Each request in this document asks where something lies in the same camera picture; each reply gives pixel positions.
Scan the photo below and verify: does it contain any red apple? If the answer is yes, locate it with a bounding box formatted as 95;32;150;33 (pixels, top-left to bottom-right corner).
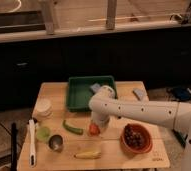
89;124;100;136

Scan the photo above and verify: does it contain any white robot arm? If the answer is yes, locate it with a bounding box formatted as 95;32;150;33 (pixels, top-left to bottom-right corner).
89;86;191;171

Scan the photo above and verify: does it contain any small metal cup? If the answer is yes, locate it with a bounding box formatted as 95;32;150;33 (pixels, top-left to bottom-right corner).
48;135;63;152

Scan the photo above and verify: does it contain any light green cup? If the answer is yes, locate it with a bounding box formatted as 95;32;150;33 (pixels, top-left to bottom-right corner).
36;127;50;143

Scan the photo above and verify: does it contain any blue sponge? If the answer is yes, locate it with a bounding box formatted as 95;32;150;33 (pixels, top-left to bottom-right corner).
90;83;101;93

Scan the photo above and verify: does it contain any green plastic tray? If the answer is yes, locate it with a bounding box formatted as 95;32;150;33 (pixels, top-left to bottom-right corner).
66;75;116;112

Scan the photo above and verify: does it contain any orange bowl of grapes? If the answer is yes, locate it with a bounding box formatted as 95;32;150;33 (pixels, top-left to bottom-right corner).
120;123;153;154

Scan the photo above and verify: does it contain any yellow banana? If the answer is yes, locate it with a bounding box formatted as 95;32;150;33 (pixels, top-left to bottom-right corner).
74;151;101;159

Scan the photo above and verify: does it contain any grey wedge block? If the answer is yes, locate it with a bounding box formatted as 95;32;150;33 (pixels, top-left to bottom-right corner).
133;88;145;101

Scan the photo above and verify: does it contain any dark object on floor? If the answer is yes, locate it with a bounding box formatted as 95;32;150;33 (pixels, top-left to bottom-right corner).
170;87;191;101

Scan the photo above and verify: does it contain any green bin of items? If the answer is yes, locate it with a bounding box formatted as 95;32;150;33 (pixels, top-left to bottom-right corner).
173;131;187;147

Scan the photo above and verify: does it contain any black pole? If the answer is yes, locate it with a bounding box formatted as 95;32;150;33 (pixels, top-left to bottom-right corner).
11;123;17;171

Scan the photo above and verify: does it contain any white handled brush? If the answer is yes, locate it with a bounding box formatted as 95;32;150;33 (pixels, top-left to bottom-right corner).
29;119;36;167

